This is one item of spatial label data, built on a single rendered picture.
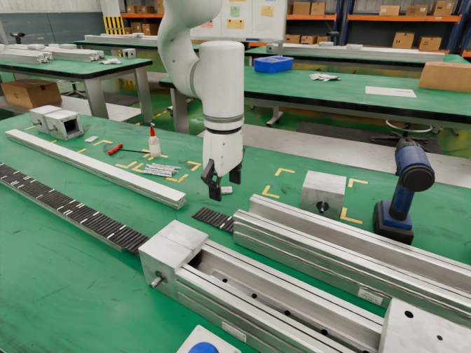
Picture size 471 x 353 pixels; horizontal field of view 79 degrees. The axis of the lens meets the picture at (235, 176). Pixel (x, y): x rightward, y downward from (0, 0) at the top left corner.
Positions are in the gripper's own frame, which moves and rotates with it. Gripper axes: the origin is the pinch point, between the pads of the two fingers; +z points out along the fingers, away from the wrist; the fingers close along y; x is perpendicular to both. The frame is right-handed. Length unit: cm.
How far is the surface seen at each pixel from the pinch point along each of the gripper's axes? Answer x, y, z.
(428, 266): 43.2, -1.8, 3.9
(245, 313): 19.8, 24.5, 2.7
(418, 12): -17, -947, -20
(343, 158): -2, -172, 69
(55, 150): -74, 2, 8
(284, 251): 18.3, 5.5, 6.8
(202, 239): 5.3, 16.2, 1.3
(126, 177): -36.0, 1.2, 8.0
